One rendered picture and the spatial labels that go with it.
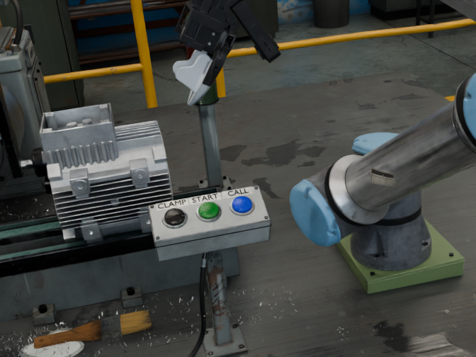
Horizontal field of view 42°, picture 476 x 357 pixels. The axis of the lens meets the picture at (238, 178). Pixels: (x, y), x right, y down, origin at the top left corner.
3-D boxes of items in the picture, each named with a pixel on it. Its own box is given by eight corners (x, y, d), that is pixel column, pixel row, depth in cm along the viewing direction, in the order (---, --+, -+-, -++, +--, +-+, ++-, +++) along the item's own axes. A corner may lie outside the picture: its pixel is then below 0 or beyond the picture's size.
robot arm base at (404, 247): (410, 221, 126) (409, 178, 122) (446, 259, 113) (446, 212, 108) (339, 237, 124) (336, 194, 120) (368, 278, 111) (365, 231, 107)
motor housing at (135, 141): (67, 261, 108) (42, 163, 99) (69, 209, 124) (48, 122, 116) (180, 239, 111) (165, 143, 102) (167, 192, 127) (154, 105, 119)
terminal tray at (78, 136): (48, 173, 104) (39, 134, 101) (52, 149, 114) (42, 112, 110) (120, 161, 106) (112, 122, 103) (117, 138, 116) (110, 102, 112)
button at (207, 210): (200, 226, 89) (200, 218, 88) (197, 210, 91) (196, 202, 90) (221, 222, 90) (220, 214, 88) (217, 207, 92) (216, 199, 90)
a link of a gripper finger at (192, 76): (163, 95, 102) (185, 43, 99) (195, 107, 104) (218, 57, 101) (165, 100, 99) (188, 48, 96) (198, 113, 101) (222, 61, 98)
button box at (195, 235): (157, 263, 90) (153, 241, 86) (150, 224, 94) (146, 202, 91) (270, 241, 92) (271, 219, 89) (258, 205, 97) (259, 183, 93)
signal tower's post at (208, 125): (202, 197, 149) (180, 25, 130) (197, 183, 156) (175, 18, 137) (234, 192, 150) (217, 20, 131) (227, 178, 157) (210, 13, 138)
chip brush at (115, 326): (33, 355, 105) (32, 351, 104) (35, 336, 109) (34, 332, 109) (153, 329, 108) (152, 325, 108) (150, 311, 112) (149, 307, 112)
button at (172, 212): (166, 232, 89) (165, 224, 87) (163, 217, 90) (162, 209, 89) (187, 229, 89) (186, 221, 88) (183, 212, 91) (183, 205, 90)
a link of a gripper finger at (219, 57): (197, 77, 102) (219, 28, 99) (207, 81, 102) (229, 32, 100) (202, 86, 98) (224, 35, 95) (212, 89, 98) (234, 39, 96)
